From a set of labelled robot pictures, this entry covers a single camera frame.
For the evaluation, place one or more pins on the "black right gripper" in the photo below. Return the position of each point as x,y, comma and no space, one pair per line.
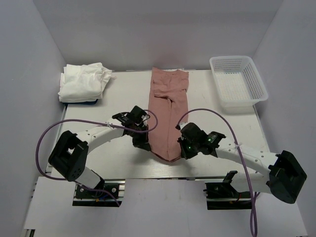
186,153

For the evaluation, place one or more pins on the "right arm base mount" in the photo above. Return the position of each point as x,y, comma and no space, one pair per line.
222,196

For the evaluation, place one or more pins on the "white folded t shirt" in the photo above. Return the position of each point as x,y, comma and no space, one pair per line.
83,83

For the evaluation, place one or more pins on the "blue folded t shirt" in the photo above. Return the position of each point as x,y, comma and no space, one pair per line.
81,103

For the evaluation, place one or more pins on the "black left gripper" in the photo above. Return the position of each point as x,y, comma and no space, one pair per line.
143,142

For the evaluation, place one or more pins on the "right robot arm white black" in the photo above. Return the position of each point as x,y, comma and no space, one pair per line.
277,174

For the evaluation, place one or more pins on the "pink printed t shirt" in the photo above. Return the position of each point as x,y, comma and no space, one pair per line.
168,100

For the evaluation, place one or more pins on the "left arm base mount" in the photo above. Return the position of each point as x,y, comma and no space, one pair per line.
109,195

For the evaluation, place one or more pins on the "white plastic mesh basket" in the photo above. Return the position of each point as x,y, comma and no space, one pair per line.
238,82

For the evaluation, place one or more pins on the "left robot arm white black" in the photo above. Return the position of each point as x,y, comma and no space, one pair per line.
72,149

